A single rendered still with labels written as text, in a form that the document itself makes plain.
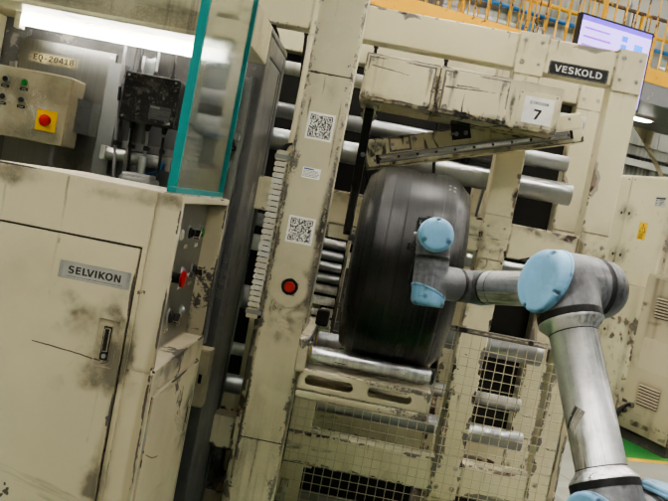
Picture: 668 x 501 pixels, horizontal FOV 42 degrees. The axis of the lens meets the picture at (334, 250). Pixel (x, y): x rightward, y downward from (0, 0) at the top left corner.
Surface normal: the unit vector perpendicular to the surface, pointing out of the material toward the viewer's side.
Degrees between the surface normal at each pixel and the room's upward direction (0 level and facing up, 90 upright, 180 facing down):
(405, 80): 90
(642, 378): 90
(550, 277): 84
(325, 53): 90
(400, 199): 48
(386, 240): 74
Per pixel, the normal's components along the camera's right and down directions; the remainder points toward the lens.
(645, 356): -0.93, -0.16
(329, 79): -0.05, 0.04
